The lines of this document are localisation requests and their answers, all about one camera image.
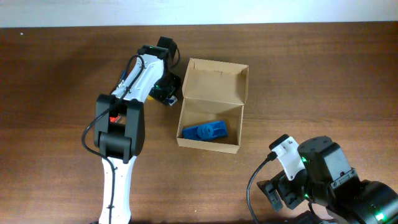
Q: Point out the brown cardboard box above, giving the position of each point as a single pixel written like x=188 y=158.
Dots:
x=214 y=91

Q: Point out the orange stapler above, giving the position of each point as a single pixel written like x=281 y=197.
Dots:
x=114 y=119

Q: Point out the small white blue box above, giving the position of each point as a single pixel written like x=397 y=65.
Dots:
x=172 y=100

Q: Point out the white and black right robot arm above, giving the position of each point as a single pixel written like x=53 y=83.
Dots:
x=318 y=171

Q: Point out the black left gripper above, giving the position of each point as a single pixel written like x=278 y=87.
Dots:
x=166 y=92

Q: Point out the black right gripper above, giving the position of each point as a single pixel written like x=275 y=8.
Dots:
x=278 y=191

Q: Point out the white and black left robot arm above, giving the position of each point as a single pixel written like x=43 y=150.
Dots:
x=119 y=128

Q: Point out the blue whiteboard marker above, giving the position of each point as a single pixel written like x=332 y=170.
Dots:
x=123 y=75

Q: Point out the blue plastic case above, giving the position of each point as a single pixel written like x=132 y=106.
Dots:
x=206 y=132

